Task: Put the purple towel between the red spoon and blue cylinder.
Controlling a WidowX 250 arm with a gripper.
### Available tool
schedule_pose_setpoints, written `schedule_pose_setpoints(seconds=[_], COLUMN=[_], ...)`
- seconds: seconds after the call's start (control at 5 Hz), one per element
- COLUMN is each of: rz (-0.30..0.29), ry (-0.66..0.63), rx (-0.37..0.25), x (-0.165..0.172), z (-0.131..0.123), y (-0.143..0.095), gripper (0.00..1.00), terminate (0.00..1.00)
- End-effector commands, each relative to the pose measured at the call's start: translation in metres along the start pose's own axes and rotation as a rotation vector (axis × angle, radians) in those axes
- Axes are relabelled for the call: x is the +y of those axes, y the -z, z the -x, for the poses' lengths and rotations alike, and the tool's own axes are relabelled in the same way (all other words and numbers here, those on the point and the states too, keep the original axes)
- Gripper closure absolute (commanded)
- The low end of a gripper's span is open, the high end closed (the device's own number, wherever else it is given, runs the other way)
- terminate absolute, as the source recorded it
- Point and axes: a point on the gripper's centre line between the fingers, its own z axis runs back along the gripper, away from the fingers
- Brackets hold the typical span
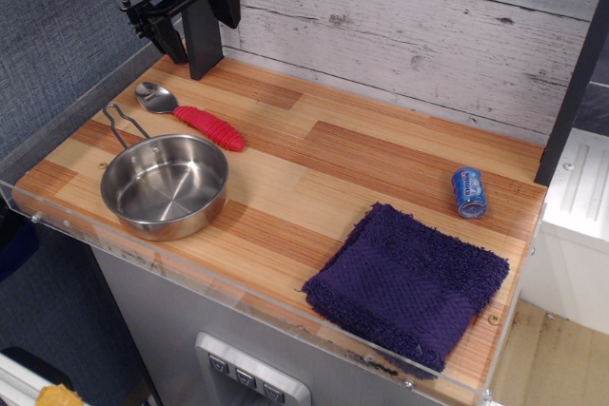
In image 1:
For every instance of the purple towel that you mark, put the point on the purple towel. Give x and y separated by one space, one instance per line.
406 287

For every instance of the yellow object at corner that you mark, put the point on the yellow object at corner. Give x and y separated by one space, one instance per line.
58 395

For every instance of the stainless steel pan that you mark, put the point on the stainless steel pan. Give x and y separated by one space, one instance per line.
166 187

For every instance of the blue soda can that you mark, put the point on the blue soda can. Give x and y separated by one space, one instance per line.
469 193

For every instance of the clear acrylic table guard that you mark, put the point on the clear acrylic table guard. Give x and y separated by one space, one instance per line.
336 117

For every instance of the silver dispenser panel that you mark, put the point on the silver dispenser panel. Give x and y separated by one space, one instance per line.
240 378

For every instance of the white side cabinet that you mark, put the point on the white side cabinet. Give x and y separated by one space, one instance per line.
567 274

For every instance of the dark grey vertical post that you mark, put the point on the dark grey vertical post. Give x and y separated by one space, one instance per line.
203 39

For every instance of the spoon with red handle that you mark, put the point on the spoon with red handle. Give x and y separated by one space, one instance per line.
159 100

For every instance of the dark grey right post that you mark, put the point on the dark grey right post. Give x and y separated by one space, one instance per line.
581 77

